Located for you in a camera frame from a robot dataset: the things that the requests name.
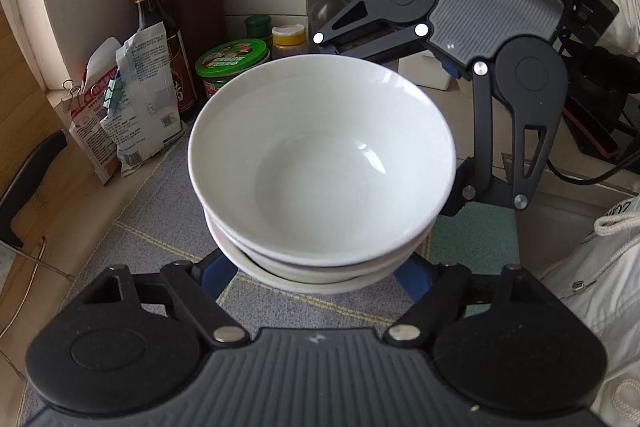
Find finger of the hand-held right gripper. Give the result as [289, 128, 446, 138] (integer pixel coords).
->
[312, 0, 431, 62]
[440, 64, 553, 218]

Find small jar dark green lid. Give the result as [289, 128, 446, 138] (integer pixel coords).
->
[244, 16, 273, 50]

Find glass bottle red cap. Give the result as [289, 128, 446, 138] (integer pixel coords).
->
[309, 0, 351, 52]

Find sauce jar wide green lid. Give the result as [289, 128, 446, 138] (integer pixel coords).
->
[195, 38, 271, 100]

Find white bowl faint pink flowers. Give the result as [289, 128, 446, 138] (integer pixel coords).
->
[210, 227, 426, 296]

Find person's right forearm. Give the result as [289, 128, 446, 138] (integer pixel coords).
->
[592, 0, 640, 52]

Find white blue seasoning bag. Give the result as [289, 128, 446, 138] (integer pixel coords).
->
[100, 22, 186, 170]

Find dark soy sauce bottle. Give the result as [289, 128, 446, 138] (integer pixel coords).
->
[126, 0, 196, 115]

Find grey teal checked cloth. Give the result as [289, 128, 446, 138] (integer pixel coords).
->
[25, 142, 521, 408]

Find kitchen knife black handle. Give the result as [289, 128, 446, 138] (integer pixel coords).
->
[0, 129, 68, 250]

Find metal wire rack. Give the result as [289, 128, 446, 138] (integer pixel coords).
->
[0, 232, 76, 378]

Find person's white hoodie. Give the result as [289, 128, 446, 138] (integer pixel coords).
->
[540, 194, 640, 427]

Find spice jar yellow lid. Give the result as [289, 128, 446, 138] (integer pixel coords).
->
[271, 24, 307, 60]

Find white plastic container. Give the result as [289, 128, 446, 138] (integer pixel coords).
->
[397, 52, 463, 90]

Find red white seasoning bag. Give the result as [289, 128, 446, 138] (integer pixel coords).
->
[62, 38, 131, 185]

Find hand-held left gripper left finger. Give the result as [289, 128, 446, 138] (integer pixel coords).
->
[80, 252, 249, 344]

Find bamboo cutting board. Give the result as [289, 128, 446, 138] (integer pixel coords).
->
[0, 2, 48, 233]

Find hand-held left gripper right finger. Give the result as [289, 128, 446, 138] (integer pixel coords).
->
[385, 257, 551, 344]

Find dark red knife block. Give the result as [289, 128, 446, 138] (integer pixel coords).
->
[129, 0, 228, 112]

